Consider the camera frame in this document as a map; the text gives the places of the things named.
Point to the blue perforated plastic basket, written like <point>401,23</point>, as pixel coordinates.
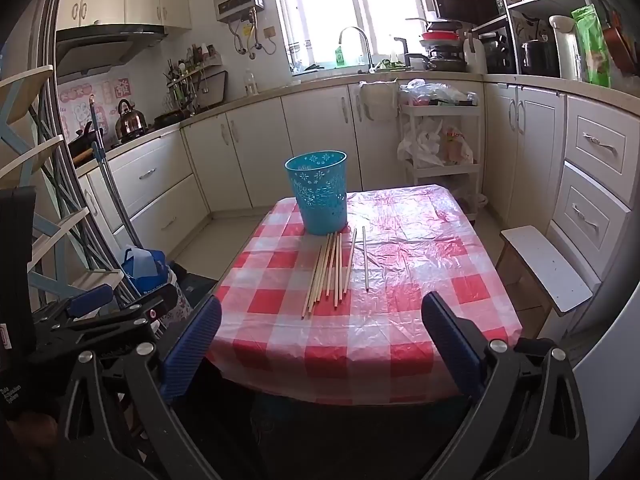
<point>317,200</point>

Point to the clear plastic bottle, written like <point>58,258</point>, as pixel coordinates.
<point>250,84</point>

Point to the range hood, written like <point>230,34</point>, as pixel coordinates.
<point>100,47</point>

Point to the red frying pan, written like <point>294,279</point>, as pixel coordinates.
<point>620,42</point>

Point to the white shelf rack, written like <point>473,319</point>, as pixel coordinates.
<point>545,2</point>

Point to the single wooden chopstick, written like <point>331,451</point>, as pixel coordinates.
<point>365,265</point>

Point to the floral patterned bin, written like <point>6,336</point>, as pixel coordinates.
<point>177,305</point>

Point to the steel kettle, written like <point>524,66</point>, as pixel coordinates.
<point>131,122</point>

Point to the small white wooden stool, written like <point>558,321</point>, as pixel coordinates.
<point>545,270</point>

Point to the dark cutting board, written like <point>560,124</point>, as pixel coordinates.
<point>214,87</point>

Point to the kitchen window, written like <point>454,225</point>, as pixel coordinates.
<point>350,0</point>

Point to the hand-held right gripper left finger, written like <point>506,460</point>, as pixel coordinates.
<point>192,355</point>

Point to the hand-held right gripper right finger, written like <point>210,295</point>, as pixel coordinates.
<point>452,350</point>

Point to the green snack bag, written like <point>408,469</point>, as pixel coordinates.
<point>592,45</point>

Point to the pink wall stickers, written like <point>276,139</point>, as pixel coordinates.
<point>80,105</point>

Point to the stack of pans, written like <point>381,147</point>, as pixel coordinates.
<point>442,45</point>

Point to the black toaster oven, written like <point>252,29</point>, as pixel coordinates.
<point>500,52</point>

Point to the white hanging trash bin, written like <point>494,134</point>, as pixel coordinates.
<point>378,102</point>

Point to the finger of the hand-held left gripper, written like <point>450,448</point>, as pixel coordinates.
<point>135,317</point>
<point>90,301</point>

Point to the wall power outlet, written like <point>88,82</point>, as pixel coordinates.
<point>270,31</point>

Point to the wooden folding rack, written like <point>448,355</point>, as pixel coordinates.
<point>45,240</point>

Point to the chrome kitchen faucet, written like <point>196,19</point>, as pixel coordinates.
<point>366,45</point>

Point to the white electric thermos pot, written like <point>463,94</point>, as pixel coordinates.
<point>565,47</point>

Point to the pink white plastic bag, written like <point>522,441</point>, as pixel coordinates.
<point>456,147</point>

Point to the black small tap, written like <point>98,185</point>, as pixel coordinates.
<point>402,50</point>

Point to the black microwave oven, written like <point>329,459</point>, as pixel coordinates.
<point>465,2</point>

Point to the black wok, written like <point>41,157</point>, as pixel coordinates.
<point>82,142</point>

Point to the cream base cabinet with drawers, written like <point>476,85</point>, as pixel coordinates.
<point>565,150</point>

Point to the clear plastic bags pile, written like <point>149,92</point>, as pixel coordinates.
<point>440,92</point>

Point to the cream drawer base cabinet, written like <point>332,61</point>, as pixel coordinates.
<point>150,185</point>

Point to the cream door base cabinet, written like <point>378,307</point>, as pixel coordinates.
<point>280,145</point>

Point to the blue white bag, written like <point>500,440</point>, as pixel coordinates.
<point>142,270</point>

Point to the wall utensil rack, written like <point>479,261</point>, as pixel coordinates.
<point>187,72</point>

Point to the green dish soap bottle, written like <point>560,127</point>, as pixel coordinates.
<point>340,57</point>

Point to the black cooking pot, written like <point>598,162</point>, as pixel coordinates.
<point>539,59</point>

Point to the white rolling cart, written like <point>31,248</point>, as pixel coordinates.
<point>440,171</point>

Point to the bunch of wooden chopsticks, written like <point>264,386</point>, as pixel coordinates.
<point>327,265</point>

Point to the red white checked tablecloth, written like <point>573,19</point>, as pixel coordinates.
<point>400,285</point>

